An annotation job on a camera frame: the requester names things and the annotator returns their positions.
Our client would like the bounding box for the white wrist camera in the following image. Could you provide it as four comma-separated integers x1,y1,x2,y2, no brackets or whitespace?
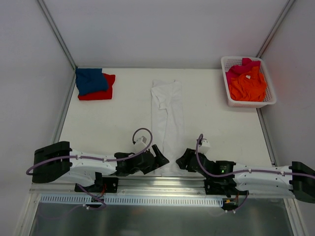
134,136,147,153
198,139,211,154

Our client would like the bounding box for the white plastic basket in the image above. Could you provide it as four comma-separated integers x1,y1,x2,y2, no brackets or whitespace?
221,56,277,108

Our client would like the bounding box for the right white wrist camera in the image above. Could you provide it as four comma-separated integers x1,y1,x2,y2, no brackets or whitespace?
198,139,211,154

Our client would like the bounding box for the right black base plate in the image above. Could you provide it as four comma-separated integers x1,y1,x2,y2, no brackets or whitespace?
204,178,247,198

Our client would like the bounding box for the pink t shirt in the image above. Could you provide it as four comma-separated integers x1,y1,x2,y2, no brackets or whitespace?
225,58,261,85

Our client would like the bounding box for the white slotted cable duct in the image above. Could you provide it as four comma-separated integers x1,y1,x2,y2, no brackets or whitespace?
40,194,223,207

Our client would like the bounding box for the orange t shirt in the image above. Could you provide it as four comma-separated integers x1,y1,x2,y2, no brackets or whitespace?
228,66,267,102

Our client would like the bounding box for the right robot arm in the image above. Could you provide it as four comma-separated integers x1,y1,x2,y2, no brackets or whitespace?
176,148,315,204

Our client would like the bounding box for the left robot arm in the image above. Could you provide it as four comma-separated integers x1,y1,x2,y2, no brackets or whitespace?
27,137,169,192

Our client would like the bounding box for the aluminium frame post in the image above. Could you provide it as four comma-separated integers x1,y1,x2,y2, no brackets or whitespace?
256,0,297,58
35,0,77,70

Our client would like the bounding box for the folded blue t shirt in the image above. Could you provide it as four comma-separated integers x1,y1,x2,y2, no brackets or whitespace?
75,68,109,96

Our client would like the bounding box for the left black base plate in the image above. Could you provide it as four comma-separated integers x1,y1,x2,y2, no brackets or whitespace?
82,173,119,194

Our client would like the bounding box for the aluminium mounting rail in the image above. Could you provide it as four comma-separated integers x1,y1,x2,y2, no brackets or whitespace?
30,176,295,199

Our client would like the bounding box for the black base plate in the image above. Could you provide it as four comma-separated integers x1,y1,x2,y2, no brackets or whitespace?
82,173,119,194
204,178,247,198

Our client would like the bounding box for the folded red t shirt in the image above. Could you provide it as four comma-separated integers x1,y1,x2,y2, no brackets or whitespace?
77,73,116,101

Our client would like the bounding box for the left aluminium frame post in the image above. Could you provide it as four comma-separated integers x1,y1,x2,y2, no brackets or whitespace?
35,0,77,70

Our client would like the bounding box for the right aluminium frame post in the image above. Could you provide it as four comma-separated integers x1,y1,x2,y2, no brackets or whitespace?
256,0,297,58

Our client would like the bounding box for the white t shirt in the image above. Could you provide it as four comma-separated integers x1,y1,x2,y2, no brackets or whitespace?
151,80,186,177

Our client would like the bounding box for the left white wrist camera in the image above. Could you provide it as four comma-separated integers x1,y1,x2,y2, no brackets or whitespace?
134,136,147,153

